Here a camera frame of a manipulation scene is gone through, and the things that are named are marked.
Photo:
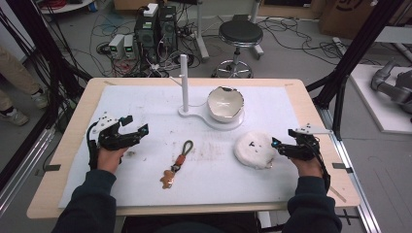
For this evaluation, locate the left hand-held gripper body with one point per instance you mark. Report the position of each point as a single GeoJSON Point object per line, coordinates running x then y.
{"type": "Point", "coordinates": [110, 139]}

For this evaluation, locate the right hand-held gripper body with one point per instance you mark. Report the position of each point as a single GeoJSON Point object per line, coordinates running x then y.
{"type": "Point", "coordinates": [306, 146]}

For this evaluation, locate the white fluffy round pouch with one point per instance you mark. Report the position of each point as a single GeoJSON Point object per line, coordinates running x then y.
{"type": "Point", "coordinates": [254, 150]}

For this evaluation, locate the person's right hand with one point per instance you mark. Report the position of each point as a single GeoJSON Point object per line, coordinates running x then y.
{"type": "Point", "coordinates": [307, 167]}

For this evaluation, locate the person's left hand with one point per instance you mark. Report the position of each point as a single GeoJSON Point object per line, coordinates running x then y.
{"type": "Point", "coordinates": [109, 160]}

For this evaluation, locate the black tape piece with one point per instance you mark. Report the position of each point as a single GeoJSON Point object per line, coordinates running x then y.
{"type": "Point", "coordinates": [51, 168]}
{"type": "Point", "coordinates": [342, 167]}

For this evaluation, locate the white table mat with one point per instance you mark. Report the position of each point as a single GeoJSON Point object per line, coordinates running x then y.
{"type": "Point", "coordinates": [145, 184]}

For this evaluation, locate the white stand with pole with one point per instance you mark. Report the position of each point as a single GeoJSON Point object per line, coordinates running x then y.
{"type": "Point", "coordinates": [184, 84]}

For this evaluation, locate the white ceramic bowl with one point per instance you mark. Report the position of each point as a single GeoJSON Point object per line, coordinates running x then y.
{"type": "Point", "coordinates": [224, 104]}

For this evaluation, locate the grey power supply unit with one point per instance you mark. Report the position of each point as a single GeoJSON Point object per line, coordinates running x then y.
{"type": "Point", "coordinates": [116, 46]}
{"type": "Point", "coordinates": [129, 47]}

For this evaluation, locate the white floor board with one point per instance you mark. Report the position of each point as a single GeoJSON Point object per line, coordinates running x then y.
{"type": "Point", "coordinates": [375, 106]}

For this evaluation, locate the black computer tower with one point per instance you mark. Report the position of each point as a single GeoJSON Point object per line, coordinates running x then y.
{"type": "Point", "coordinates": [146, 35]}
{"type": "Point", "coordinates": [167, 29]}

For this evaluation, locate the person's dark lap clothing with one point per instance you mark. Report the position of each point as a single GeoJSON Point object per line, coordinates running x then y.
{"type": "Point", "coordinates": [191, 226]}

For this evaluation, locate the white metal table leg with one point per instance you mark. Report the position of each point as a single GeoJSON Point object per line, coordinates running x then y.
{"type": "Point", "coordinates": [200, 35]}
{"type": "Point", "coordinates": [256, 29]}

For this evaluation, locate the black round stool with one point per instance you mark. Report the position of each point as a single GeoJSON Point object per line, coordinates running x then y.
{"type": "Point", "coordinates": [240, 33]}

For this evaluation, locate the cardboard box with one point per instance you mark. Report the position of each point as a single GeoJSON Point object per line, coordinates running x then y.
{"type": "Point", "coordinates": [343, 16]}

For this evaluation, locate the aluminium floor rail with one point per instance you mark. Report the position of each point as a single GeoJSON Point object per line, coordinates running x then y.
{"type": "Point", "coordinates": [353, 181]}
{"type": "Point", "coordinates": [22, 168]}

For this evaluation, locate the black metal frame post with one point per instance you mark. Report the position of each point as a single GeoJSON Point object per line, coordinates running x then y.
{"type": "Point", "coordinates": [359, 45]}

